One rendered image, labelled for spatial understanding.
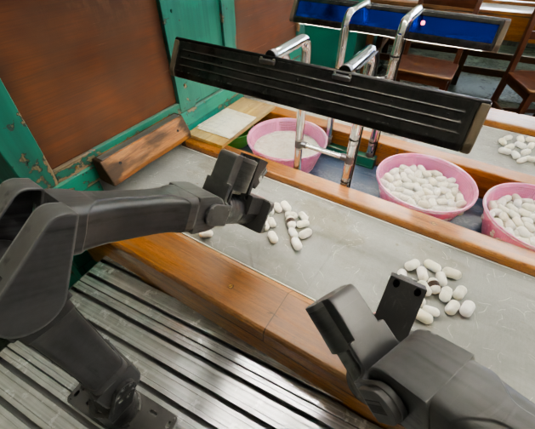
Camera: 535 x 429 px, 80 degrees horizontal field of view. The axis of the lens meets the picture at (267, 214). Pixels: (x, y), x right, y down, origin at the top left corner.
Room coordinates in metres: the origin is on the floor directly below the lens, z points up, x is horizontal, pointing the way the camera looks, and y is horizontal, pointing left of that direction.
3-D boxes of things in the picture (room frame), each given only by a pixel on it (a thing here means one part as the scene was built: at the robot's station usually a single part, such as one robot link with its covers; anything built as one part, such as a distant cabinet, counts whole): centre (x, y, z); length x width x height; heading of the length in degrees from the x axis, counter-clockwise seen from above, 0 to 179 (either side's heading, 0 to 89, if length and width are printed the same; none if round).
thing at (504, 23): (1.09, -0.36, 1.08); 0.62 x 0.08 x 0.07; 59
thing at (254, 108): (1.05, 0.12, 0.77); 0.33 x 0.15 x 0.01; 149
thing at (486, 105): (0.61, -0.07, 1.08); 0.62 x 0.08 x 0.07; 59
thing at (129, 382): (0.18, 0.25, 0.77); 0.09 x 0.06 x 0.06; 54
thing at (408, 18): (1.02, -0.32, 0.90); 0.20 x 0.19 x 0.45; 59
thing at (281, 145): (0.94, -0.07, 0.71); 0.22 x 0.22 x 0.06
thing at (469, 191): (0.71, -0.44, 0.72); 0.27 x 0.27 x 0.10
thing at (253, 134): (0.94, -0.07, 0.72); 0.27 x 0.27 x 0.10
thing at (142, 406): (0.17, 0.26, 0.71); 0.20 x 0.07 x 0.08; 64
